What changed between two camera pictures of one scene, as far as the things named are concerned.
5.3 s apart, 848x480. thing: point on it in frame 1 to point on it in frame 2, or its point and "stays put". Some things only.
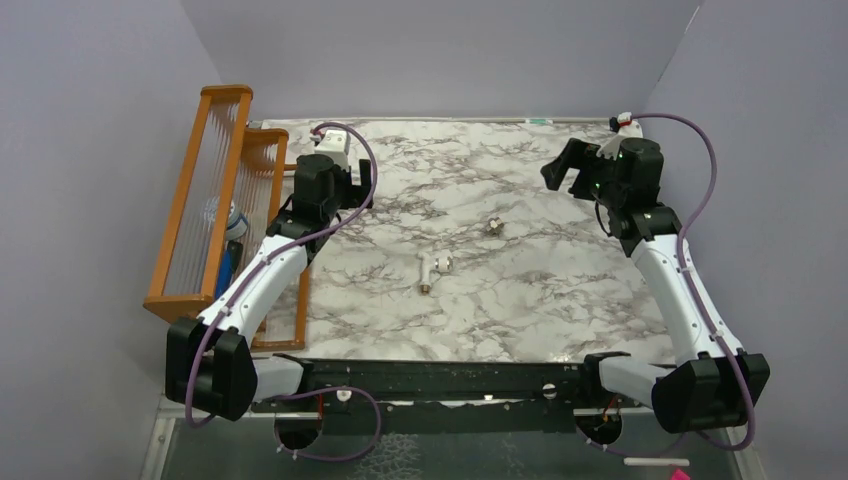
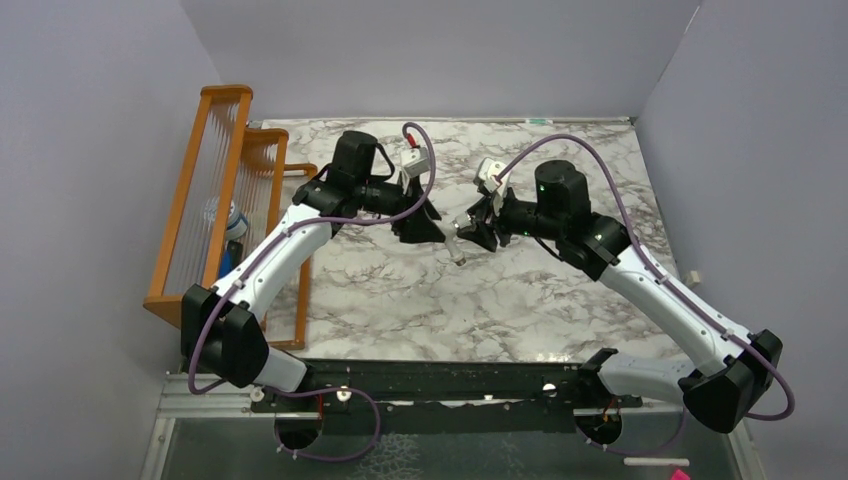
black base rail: (452, 396) stays put
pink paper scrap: (680, 474) stays put
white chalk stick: (656, 461) stays put
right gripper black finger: (574, 155) to (483, 232)
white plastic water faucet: (430, 264) to (450, 231)
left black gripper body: (343, 194) to (383, 198)
